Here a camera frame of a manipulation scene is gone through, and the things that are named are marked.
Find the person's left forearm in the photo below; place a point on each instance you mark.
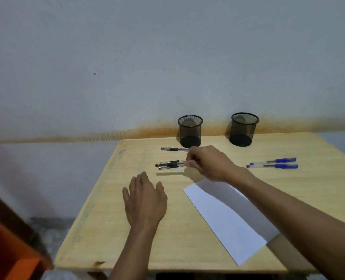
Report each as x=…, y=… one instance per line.
x=133, y=253

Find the person's left little finger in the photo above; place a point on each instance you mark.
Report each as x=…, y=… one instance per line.
x=126, y=195

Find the orange cabinet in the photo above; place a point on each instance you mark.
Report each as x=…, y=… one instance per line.
x=6, y=247

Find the person's right hand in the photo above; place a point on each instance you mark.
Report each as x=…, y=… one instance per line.
x=215, y=164

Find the black gel pen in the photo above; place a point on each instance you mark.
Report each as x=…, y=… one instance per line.
x=171, y=167
x=168, y=165
x=174, y=149
x=169, y=162

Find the blue gel pen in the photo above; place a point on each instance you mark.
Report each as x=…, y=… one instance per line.
x=277, y=166
x=277, y=160

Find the person's left middle finger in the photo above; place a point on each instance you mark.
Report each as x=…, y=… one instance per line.
x=139, y=183

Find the black mesh pen holder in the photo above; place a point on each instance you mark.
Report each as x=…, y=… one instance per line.
x=190, y=131
x=243, y=129

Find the person's left hand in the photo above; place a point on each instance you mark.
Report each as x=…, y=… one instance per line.
x=144, y=204

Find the person's right fingers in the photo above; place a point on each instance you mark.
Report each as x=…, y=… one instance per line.
x=193, y=157

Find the white paper sheet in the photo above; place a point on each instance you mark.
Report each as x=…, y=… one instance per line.
x=229, y=218

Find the person's left thumb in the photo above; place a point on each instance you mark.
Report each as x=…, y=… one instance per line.
x=160, y=191

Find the person's right forearm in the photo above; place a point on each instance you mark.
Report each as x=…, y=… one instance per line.
x=301, y=221

